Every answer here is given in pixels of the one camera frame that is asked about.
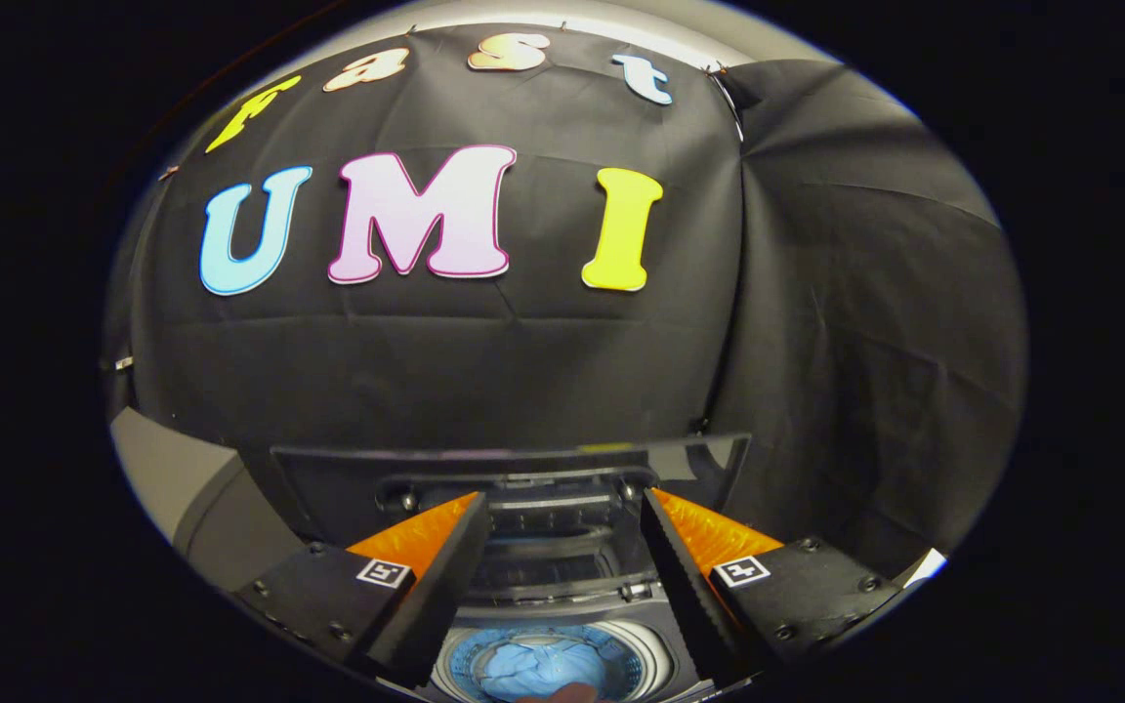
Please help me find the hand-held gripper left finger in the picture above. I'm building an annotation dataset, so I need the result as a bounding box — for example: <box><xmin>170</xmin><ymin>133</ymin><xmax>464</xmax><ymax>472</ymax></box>
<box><xmin>230</xmin><ymin>491</ymin><xmax>492</xmax><ymax>690</ymax></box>

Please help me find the black backdrop cloth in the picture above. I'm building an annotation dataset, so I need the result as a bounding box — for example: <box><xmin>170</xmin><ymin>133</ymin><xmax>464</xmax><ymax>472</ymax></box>
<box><xmin>104</xmin><ymin>24</ymin><xmax>1027</xmax><ymax>587</ymax></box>

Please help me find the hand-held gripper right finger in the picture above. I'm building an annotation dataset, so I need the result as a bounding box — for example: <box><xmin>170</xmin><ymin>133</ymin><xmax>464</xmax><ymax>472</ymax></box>
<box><xmin>639</xmin><ymin>487</ymin><xmax>907</xmax><ymax>686</ymax></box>

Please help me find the light blue polo shirt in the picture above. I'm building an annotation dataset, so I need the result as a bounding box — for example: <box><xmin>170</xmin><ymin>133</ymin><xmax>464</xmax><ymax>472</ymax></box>
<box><xmin>479</xmin><ymin>640</ymin><xmax>614</xmax><ymax>702</ymax></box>

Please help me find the grey washing machine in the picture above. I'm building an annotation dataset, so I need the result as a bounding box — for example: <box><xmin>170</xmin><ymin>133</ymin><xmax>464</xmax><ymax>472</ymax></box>
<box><xmin>406</xmin><ymin>561</ymin><xmax>720</xmax><ymax>703</ymax></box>

